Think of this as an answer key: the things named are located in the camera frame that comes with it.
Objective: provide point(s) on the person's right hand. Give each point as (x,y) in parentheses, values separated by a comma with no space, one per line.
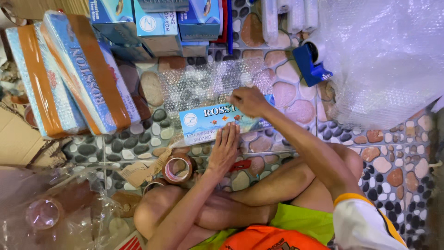
(251,101)

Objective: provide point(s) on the person's left hand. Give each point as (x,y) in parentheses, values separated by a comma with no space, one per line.
(223,152)

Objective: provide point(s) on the person's right fingers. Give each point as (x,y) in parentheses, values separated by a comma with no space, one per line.
(235,99)

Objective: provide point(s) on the blue fish-print box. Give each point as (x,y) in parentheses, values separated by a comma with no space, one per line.
(208,123)

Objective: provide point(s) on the clear bubble wrap sheet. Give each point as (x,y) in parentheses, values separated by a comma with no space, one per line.
(201,85)

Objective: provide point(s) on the red utility cutter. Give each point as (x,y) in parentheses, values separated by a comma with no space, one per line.
(240,165)

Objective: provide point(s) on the blue stick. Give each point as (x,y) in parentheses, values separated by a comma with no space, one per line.
(230,27)

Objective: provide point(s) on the red flat object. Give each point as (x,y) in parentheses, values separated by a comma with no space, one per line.
(223,20)

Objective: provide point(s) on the blue tape dispenser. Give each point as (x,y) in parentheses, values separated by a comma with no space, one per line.
(310,66)

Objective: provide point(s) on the brown packing tape roll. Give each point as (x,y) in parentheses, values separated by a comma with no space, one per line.
(177,169)

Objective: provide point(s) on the person's right leg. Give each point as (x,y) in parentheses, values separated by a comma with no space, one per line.
(284,180)

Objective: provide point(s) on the person's leg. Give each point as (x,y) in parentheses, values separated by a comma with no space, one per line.
(284,180)
(166,211)

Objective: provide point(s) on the bubble wrapped white rolls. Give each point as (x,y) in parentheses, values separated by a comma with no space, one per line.
(288,19)

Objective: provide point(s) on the stack of blue cardboard boxes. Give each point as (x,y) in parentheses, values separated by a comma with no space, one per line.
(156,24)

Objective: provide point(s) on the torn brown paper scrap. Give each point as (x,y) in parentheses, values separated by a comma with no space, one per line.
(145,170)

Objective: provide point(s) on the thin wrapped blue parcel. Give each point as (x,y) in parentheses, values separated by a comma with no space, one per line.
(119,86)

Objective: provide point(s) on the nearly empty tape roll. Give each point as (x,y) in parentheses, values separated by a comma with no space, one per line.
(155,184)

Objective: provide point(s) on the person's left leg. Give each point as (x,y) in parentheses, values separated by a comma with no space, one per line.
(166,211)

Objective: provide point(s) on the green shorts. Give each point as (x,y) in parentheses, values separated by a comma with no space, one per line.
(301,220)

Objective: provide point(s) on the orange shirt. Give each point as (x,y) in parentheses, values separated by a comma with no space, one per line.
(270,239)

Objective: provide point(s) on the tall wrapped blue taped parcel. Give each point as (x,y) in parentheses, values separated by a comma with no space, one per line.
(88,73)

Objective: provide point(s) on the large bubble wrap roll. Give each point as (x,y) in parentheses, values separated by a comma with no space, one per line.
(381,59)

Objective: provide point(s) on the red and white carton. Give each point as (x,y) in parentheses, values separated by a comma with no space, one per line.
(131,242)

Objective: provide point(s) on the white sleeve with yellow trim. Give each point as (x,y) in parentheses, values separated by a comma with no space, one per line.
(364,225)

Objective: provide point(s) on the wide wrapped blue taped parcel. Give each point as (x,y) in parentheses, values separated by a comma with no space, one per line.
(40,83)

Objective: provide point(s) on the clear plastic bag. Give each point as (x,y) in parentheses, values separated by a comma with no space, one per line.
(69,211)

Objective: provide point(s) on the brown cardboard box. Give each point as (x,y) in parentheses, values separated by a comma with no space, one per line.
(41,8)

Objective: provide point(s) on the flattened brown cardboard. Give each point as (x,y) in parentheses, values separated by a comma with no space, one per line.
(20,139)

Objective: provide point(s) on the clear tape roll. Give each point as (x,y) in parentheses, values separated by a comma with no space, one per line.
(44,213)

